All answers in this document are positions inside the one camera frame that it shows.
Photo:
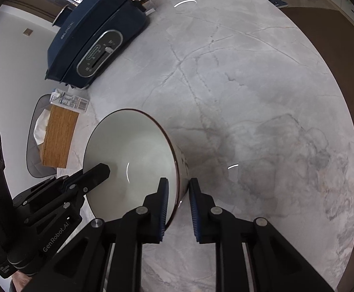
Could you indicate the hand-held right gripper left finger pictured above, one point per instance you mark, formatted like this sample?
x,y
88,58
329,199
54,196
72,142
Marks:
x,y
164,206

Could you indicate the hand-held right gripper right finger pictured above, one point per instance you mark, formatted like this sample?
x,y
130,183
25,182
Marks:
x,y
194,206

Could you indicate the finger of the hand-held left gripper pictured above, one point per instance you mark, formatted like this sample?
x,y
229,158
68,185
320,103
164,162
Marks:
x,y
96,173

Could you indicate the small floral bowl dark rim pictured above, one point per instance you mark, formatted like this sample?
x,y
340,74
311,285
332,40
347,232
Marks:
x,y
128,146

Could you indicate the grey translucent tray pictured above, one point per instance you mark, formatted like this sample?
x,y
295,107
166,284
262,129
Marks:
x,y
30,161

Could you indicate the wooden tissue box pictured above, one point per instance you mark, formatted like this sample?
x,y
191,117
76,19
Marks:
x,y
58,137

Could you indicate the white printed carton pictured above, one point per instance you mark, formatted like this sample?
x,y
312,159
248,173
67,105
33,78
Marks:
x,y
70,100

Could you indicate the dark blue electric grill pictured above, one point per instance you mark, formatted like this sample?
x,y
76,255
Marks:
x,y
103,21

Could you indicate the blue shoe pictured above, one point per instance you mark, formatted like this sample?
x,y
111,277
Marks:
x,y
278,1

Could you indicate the wall switch plate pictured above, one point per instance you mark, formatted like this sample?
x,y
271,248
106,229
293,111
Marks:
x,y
28,32

